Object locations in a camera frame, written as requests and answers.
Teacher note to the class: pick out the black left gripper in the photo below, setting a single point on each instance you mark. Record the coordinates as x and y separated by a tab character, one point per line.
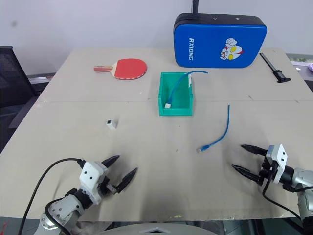
104	182

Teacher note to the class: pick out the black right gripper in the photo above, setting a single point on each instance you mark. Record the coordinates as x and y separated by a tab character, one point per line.
266	170

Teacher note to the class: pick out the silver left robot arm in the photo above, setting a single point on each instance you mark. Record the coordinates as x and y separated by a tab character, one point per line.
63	208

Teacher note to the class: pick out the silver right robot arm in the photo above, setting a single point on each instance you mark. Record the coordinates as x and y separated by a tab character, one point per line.
302	177

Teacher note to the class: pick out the small white adapter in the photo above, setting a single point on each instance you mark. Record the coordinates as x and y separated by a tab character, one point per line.
111	123

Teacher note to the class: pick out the black vernier caliper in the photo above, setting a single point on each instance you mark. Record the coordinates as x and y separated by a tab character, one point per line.
281	78

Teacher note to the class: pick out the green plastic bin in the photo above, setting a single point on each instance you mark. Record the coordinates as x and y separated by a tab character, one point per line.
181	100

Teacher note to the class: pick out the red table tennis paddle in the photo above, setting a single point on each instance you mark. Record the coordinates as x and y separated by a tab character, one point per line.
129	68

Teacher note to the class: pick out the purple object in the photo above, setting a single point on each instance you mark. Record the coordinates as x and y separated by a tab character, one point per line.
311	67

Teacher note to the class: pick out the blue RXIONG kick pad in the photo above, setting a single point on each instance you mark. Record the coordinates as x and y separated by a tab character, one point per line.
207	44

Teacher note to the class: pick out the black office chair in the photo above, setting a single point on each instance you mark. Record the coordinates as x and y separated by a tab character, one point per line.
12	80

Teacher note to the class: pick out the black pole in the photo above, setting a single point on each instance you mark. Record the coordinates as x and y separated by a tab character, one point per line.
194	6

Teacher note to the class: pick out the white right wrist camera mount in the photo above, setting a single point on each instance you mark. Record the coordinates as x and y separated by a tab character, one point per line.
278	159

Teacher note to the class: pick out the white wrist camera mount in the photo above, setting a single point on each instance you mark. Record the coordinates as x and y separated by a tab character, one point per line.
278	159
90	176

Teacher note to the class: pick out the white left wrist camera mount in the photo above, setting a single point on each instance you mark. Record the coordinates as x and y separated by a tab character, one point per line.
90	176

